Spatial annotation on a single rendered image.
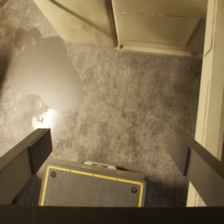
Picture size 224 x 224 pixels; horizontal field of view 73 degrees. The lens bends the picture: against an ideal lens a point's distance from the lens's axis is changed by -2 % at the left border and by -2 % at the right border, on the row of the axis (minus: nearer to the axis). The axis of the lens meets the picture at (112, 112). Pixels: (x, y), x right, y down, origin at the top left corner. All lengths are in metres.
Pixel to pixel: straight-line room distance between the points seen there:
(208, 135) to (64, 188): 0.92
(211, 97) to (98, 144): 0.97
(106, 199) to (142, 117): 0.70
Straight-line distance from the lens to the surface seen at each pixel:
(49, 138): 0.17
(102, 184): 1.11
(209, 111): 0.73
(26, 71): 1.84
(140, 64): 1.50
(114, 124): 1.37
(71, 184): 1.16
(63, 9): 1.34
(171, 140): 0.16
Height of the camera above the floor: 1.36
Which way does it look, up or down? 79 degrees down
